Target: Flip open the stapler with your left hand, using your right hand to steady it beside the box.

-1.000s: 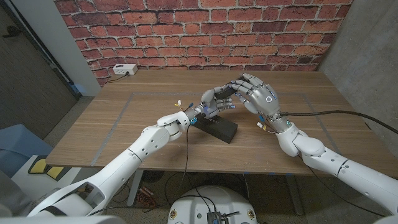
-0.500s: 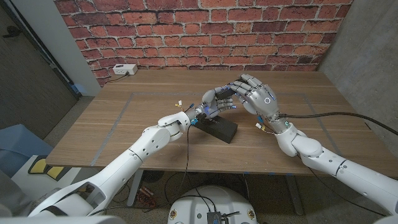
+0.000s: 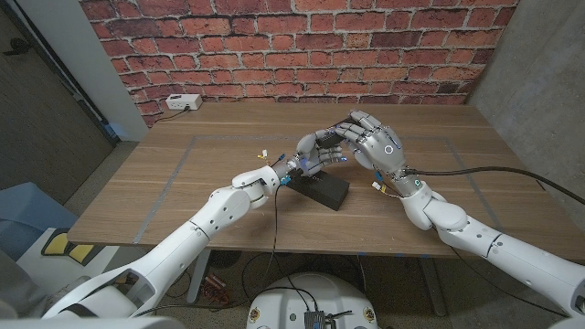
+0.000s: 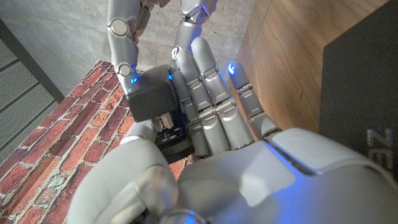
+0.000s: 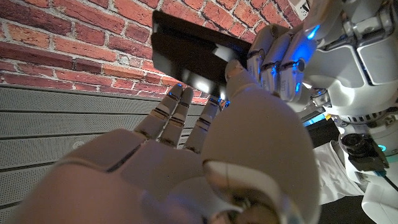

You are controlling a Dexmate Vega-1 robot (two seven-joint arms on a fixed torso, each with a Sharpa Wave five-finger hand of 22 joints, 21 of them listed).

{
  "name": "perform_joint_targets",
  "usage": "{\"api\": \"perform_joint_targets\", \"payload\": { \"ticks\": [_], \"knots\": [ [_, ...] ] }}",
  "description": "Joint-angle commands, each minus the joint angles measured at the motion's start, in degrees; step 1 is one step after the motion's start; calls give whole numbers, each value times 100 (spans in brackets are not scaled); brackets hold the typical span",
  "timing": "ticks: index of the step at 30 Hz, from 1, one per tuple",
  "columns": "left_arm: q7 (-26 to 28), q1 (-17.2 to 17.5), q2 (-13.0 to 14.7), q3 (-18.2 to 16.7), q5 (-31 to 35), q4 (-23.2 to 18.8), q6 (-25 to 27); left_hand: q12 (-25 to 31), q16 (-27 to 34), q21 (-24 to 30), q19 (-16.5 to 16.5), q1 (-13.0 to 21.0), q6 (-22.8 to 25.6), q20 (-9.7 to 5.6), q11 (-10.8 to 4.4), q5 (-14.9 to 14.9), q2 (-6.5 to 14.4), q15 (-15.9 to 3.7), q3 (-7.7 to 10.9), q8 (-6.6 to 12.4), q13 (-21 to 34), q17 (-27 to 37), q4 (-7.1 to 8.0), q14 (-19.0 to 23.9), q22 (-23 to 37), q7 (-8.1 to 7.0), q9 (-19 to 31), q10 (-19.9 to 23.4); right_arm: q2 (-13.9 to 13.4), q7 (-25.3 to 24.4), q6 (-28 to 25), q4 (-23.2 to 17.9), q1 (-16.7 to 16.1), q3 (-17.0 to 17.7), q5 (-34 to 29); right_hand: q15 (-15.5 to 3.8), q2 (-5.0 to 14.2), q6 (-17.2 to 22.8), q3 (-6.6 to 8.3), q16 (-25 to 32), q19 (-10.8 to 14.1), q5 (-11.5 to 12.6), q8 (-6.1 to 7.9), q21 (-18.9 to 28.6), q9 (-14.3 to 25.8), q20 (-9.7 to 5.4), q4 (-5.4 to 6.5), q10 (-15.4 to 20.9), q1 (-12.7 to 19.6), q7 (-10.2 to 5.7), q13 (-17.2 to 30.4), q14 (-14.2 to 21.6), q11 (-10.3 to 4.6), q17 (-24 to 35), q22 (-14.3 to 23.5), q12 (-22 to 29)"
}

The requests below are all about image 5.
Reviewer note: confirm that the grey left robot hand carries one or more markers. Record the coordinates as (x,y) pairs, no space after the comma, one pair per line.
(326,56)

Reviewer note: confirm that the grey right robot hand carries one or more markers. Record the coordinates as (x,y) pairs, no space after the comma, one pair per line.
(242,155)

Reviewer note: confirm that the black stapler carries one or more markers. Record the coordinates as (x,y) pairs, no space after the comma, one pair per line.
(192,56)

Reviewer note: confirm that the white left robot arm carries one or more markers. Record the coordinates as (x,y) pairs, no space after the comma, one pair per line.
(373,161)

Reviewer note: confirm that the white power strip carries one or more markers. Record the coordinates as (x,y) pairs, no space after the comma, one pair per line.
(300,7)

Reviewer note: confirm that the red brick print backdrop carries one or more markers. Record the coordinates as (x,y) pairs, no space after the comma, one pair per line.
(93,46)

